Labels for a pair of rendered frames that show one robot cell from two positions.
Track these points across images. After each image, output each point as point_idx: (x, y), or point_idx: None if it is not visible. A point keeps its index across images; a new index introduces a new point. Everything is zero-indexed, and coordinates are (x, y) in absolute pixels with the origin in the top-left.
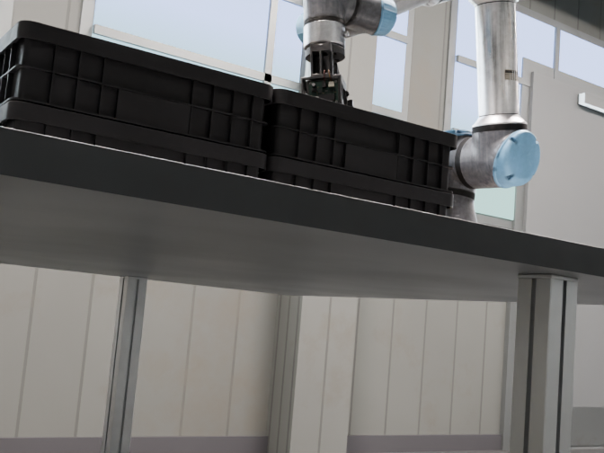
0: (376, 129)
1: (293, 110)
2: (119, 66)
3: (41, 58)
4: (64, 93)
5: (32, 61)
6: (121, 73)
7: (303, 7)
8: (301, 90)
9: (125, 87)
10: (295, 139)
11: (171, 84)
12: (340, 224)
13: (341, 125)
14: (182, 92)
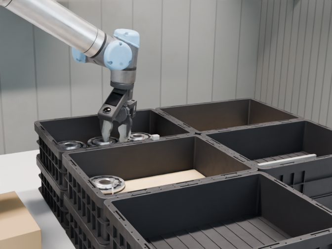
0: (94, 123)
1: (143, 117)
2: (219, 108)
3: (244, 110)
4: (235, 122)
5: (246, 111)
6: (218, 111)
7: (137, 57)
8: (136, 107)
9: (216, 117)
10: (141, 131)
11: (199, 113)
12: None
13: (115, 122)
14: (194, 116)
